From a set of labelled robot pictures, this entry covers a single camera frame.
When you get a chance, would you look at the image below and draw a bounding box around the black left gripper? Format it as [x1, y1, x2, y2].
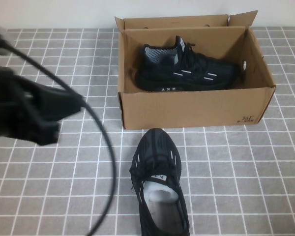
[0, 66, 85, 146]

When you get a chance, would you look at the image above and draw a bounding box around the black sneaker with white insole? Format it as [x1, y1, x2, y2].
[129, 127, 190, 236]

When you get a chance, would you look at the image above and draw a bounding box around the brown cardboard shoe box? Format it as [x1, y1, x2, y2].
[115, 10, 277, 130]

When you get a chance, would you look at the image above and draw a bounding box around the black sneaker with AXM print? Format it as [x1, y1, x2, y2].
[134, 35, 239, 92]

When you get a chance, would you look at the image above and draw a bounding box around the grey checkered tablecloth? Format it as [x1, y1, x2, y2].
[0, 26, 295, 236]

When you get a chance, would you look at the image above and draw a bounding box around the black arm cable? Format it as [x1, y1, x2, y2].
[0, 29, 118, 236]

